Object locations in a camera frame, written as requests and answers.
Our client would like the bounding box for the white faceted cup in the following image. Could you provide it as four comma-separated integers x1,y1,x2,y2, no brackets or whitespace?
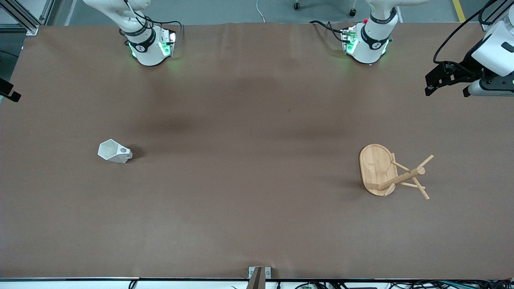
98,139,133,164

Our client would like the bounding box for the wooden cup rack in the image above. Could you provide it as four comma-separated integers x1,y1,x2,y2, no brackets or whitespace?
359,144,434,200

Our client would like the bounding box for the brown table cover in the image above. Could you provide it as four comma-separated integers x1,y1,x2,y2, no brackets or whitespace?
0,22,514,280

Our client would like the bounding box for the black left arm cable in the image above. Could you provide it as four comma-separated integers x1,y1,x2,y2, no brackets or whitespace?
433,0,500,65

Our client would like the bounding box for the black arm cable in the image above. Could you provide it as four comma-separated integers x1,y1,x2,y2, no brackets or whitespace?
433,0,500,65
120,0,184,41

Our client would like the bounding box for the black left base cable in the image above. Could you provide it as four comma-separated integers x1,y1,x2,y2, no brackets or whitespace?
309,20,348,43

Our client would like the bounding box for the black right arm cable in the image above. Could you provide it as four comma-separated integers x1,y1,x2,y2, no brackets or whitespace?
120,0,184,41

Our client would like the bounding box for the black cable bundle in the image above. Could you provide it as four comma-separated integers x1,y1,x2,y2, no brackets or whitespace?
295,280,514,289

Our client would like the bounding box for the grey metal bracket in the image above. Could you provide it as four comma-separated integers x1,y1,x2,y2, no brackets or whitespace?
248,266,272,280

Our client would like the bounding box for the dark camera pole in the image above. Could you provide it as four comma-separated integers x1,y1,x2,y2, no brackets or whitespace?
246,268,265,289

